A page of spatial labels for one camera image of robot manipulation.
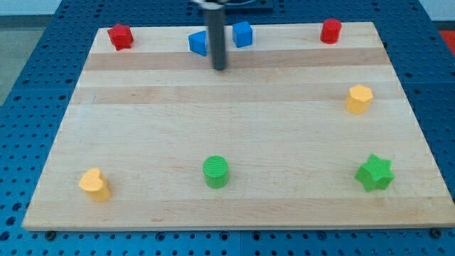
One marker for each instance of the blue triangle block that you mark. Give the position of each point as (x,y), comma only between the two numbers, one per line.
(197,43)

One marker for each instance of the blue cube block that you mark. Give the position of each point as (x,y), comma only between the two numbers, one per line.
(242,34)

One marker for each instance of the wooden board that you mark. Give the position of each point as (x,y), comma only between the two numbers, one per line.
(149,116)

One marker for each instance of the green cylinder block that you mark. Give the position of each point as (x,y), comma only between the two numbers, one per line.
(216,171)

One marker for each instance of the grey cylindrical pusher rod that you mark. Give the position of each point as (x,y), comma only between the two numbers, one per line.
(214,13)

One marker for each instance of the yellow hexagon block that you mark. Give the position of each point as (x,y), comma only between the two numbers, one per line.
(358,99)

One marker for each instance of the red star block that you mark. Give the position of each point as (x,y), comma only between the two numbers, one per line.
(121,36)

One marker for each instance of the red cylinder block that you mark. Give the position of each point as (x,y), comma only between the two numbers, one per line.
(330,31)

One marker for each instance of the yellow heart block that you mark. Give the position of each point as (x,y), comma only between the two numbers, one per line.
(95,185)

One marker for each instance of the green star block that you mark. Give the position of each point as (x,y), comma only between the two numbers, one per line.
(375,173)

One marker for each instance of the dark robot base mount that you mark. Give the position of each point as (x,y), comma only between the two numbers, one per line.
(246,5)

